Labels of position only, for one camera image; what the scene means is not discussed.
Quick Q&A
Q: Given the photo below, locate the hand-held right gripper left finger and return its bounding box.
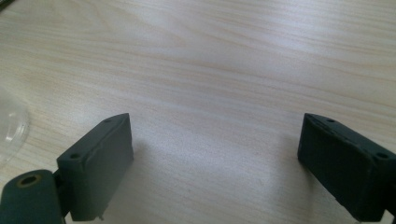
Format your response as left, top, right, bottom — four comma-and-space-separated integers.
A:
56, 112, 135, 222

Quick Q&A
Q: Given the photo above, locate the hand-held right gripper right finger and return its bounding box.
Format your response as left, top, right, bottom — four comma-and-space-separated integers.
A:
296, 112, 396, 223

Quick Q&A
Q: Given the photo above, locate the clear plastic cup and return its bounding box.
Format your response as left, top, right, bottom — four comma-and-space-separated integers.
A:
0, 88, 31, 167

